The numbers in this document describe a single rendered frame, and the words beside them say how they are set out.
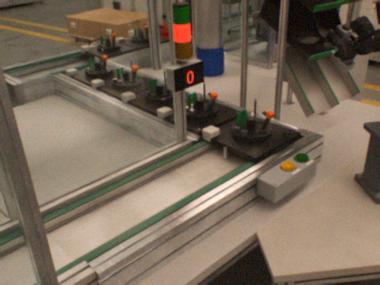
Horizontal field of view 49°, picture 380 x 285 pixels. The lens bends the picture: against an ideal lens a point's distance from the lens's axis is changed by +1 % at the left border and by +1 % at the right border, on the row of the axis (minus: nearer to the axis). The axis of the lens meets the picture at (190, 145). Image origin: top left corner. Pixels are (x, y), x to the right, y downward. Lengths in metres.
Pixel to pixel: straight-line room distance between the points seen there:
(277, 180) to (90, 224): 0.54
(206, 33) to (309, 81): 0.82
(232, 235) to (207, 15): 1.36
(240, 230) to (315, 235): 0.20
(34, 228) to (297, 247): 0.67
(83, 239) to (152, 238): 0.20
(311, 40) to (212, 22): 0.79
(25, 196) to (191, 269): 0.50
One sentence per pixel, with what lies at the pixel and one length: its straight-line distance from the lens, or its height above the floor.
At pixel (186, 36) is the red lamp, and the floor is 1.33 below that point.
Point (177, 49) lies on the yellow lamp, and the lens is 1.26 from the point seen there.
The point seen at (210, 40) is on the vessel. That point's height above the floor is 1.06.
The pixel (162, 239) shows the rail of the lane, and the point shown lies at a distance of 1.03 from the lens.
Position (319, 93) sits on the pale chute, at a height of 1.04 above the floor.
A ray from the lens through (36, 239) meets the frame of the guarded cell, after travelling 0.79.
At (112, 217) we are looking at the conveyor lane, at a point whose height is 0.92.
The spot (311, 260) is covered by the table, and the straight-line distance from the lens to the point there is 1.12.
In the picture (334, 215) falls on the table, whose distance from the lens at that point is 1.28.
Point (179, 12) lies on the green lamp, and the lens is 1.23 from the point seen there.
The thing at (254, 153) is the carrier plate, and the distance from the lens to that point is 1.32.
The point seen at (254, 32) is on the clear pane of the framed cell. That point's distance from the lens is 2.48.
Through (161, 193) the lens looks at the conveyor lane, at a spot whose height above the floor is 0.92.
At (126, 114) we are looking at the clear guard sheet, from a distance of 1.23.
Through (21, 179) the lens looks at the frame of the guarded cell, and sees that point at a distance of 0.72.
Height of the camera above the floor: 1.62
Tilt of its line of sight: 28 degrees down
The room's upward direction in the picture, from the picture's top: 3 degrees counter-clockwise
